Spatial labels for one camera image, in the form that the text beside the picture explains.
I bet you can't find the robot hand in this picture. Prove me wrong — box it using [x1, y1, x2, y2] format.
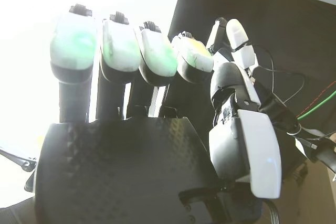
[25, 3, 283, 224]

